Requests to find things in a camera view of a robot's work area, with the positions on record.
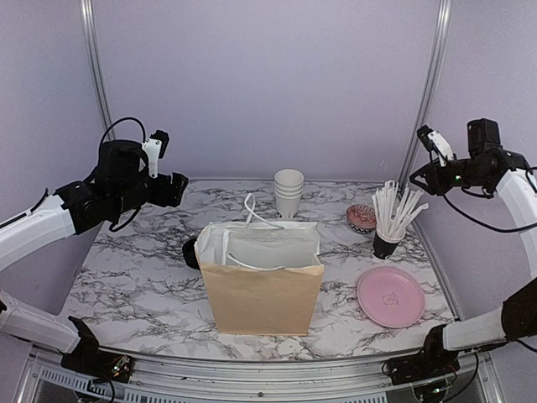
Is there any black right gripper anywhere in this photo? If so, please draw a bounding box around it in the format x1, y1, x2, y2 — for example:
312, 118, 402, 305
409, 156, 489, 196

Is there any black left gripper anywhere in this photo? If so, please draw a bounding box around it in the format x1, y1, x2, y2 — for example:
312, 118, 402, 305
112, 171, 188, 215

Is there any brown paper takeout bag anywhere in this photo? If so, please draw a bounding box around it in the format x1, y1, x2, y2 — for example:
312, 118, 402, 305
194, 194, 325, 336

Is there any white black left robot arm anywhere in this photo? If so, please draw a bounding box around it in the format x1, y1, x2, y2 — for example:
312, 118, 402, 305
1, 131, 188, 374

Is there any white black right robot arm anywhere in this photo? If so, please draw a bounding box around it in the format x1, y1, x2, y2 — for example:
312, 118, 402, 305
403, 118, 536, 376

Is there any bundle of white wrapped straws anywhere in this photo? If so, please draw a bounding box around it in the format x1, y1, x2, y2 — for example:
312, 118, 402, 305
372, 181, 429, 243

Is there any stack of black cup lids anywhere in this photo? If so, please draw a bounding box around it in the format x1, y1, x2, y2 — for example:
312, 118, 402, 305
181, 237, 200, 270

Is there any patterned red blue bowl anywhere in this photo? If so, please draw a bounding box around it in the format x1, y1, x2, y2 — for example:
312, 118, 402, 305
346, 204, 377, 234

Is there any black cup holding straws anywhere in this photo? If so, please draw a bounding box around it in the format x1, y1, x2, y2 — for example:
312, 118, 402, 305
373, 231, 404, 259

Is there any stack of white paper cups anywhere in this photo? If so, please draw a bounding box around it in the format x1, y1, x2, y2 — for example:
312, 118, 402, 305
274, 169, 305, 220

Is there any pink plastic plate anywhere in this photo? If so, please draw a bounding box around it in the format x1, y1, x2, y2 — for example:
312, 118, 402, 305
357, 266, 425, 329

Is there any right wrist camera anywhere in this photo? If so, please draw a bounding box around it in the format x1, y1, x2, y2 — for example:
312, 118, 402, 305
416, 125, 456, 167

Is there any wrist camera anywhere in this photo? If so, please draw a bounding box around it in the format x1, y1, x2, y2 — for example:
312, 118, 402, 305
416, 125, 456, 167
140, 130, 169, 179

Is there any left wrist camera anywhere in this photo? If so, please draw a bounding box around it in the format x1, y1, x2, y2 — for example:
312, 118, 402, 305
140, 130, 169, 179

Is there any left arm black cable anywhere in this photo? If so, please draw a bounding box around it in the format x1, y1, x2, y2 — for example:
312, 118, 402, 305
24, 117, 148, 232

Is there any left aluminium frame post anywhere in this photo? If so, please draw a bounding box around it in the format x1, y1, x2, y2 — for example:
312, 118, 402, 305
79, 0, 112, 128

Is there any aluminium frame post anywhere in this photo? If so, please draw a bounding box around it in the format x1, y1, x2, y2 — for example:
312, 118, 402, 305
399, 0, 452, 183
79, 0, 112, 128

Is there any right aluminium frame post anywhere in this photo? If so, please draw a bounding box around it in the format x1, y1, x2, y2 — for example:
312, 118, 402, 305
399, 0, 452, 183

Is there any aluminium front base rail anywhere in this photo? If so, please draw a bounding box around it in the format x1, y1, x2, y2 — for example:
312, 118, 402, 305
10, 346, 504, 402

